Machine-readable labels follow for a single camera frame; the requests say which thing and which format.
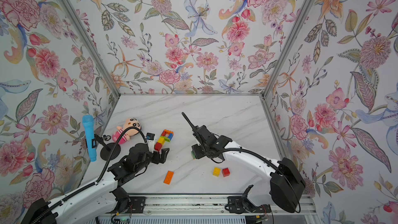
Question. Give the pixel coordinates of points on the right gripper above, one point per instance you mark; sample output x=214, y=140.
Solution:
x=196, y=148

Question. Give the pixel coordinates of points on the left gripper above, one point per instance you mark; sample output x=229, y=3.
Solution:
x=158, y=159

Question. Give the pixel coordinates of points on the red square brick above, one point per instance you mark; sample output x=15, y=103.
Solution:
x=158, y=146
x=225, y=172

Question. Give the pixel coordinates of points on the lime green long brick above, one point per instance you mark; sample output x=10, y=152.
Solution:
x=167, y=139

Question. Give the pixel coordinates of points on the orange tall long brick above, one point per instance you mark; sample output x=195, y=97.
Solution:
x=168, y=132

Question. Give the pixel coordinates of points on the yellow square brick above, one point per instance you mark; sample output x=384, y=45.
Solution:
x=216, y=172

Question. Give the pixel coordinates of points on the yellow brick front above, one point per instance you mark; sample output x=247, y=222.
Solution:
x=161, y=140

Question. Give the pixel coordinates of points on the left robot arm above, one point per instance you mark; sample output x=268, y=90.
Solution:
x=100, y=196

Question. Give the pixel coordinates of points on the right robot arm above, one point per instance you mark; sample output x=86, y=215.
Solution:
x=280, y=184

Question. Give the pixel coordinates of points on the plush doll pink dress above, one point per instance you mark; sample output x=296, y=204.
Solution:
x=132, y=122

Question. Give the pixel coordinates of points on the blue toy microphone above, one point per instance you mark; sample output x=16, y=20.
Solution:
x=88, y=124

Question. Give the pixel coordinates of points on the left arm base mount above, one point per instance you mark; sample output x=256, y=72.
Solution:
x=126, y=203

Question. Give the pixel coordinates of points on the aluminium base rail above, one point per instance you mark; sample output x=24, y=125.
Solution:
x=156, y=204

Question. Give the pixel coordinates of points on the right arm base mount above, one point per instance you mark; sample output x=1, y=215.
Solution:
x=241, y=204

